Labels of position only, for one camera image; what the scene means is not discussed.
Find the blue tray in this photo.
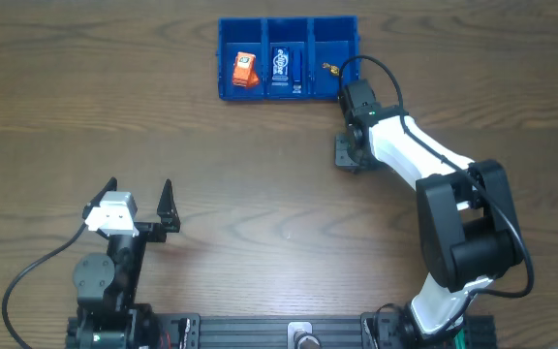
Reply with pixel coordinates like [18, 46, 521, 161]
[217, 16, 360, 102]

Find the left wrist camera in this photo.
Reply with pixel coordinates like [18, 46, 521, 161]
[83, 190, 140, 238]

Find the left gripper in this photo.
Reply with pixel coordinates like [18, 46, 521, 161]
[81, 176, 182, 243]

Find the black cable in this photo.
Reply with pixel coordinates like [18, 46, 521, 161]
[337, 54, 536, 300]
[1, 221, 89, 349]

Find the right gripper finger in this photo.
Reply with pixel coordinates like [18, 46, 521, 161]
[334, 134, 357, 171]

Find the mounting rail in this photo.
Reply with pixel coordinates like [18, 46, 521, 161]
[65, 313, 498, 349]

